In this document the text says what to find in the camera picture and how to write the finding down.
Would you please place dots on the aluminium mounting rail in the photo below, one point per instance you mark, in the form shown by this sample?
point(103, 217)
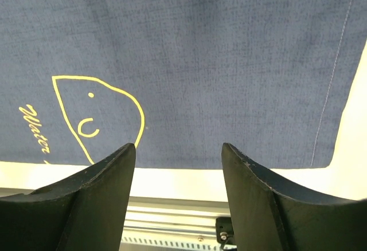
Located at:
point(172, 213)

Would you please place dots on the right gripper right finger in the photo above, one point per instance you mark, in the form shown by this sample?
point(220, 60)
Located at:
point(271, 212)

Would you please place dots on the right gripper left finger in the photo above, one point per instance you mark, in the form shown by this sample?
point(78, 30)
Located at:
point(113, 173)

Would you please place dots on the blue cloth placemat fish print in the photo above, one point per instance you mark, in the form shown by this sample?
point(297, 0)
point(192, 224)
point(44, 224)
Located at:
point(178, 78)

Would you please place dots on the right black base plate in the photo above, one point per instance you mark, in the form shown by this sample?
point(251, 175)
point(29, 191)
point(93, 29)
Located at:
point(224, 231)

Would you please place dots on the perforated grey cable duct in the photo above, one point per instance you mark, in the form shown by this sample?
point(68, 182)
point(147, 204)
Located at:
point(197, 244)

